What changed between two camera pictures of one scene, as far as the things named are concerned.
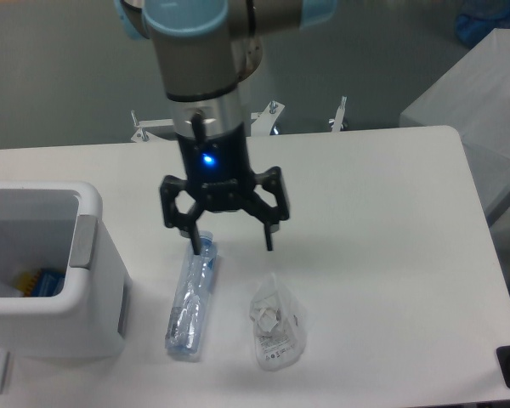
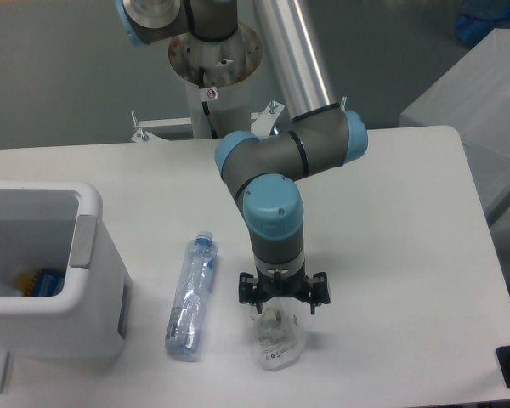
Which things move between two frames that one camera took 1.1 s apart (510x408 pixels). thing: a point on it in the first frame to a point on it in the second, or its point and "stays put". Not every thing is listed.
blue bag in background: x=478 y=18 stays put
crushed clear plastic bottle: x=191 y=297 stays put
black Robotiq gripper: x=217 y=169 to x=296 y=284
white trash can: x=53 y=284 stays put
